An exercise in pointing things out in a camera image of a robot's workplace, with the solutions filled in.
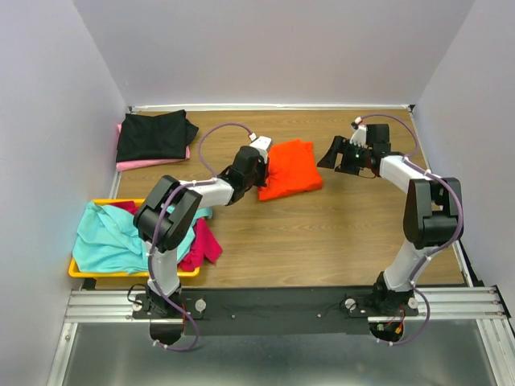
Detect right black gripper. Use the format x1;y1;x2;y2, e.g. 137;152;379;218
316;135;371;176

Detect orange t shirt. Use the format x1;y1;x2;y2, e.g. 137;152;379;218
257;139;323;201

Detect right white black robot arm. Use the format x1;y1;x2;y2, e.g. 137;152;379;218
317;118;464;315

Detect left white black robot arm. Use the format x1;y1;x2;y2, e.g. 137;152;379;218
134;137;271;318

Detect magenta t shirt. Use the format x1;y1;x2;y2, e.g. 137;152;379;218
110;200;223;274

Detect black folded t shirt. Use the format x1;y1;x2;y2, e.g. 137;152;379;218
116;110;199;162

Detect pink folded t shirt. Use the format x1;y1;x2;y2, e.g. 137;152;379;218
116;121;199;171

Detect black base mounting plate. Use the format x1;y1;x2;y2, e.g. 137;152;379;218
127;285;418;345

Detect teal t shirt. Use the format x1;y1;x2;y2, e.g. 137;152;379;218
72;199;221;276

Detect yellow plastic bin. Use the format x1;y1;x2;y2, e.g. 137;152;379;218
68;198;201;279

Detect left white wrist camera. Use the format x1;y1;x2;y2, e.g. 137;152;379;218
249;133;273;163

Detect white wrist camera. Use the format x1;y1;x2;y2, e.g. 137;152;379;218
249;133;273;163
349;117;367;147

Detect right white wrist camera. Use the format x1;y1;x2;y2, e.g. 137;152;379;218
349;117;367;147

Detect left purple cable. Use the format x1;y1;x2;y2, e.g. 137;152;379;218
146;122;258;353

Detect purple cable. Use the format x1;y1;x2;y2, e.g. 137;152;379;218
353;113;466;347
146;122;258;353

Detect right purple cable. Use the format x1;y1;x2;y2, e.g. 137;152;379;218
353;113;466;347

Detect aluminium rail frame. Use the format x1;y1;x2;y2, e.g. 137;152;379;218
48;287;514;385

